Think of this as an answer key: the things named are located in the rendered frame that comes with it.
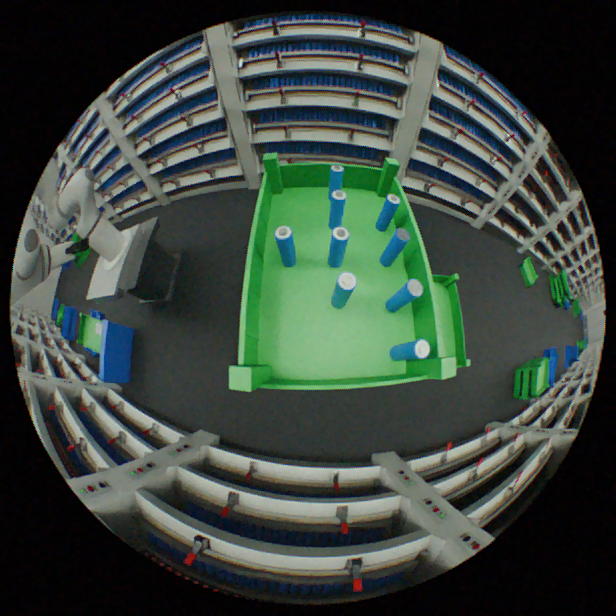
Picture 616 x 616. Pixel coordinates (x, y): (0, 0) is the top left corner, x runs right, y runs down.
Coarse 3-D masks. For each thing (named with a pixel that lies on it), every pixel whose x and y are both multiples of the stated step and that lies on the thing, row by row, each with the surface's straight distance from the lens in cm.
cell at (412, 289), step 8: (416, 280) 20; (400, 288) 21; (408, 288) 19; (416, 288) 20; (392, 296) 23; (400, 296) 21; (408, 296) 20; (416, 296) 20; (392, 304) 23; (400, 304) 22
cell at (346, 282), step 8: (344, 272) 18; (344, 280) 18; (352, 280) 18; (336, 288) 19; (344, 288) 17; (352, 288) 18; (336, 296) 20; (344, 296) 19; (336, 304) 22; (344, 304) 22
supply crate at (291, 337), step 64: (320, 192) 34; (384, 192) 35; (256, 256) 23; (320, 256) 26; (256, 320) 23; (320, 320) 23; (384, 320) 24; (256, 384) 17; (320, 384) 18; (384, 384) 19
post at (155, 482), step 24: (144, 456) 66; (168, 456) 68; (192, 456) 70; (72, 480) 56; (96, 480) 56; (120, 480) 56; (144, 480) 57; (96, 504) 51; (120, 504) 53; (120, 528) 58
